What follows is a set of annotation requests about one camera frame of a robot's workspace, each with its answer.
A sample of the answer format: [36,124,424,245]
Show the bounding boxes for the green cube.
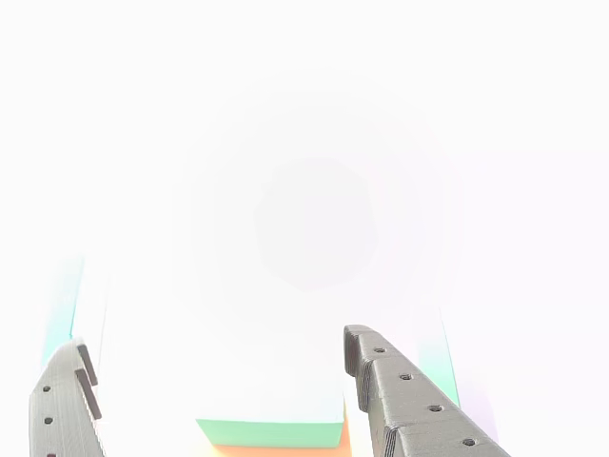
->
[194,394,346,451]

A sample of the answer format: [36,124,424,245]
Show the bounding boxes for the orange cube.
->
[211,408,353,457]

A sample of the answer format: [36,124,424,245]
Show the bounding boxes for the green tape square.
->
[40,256,462,410]

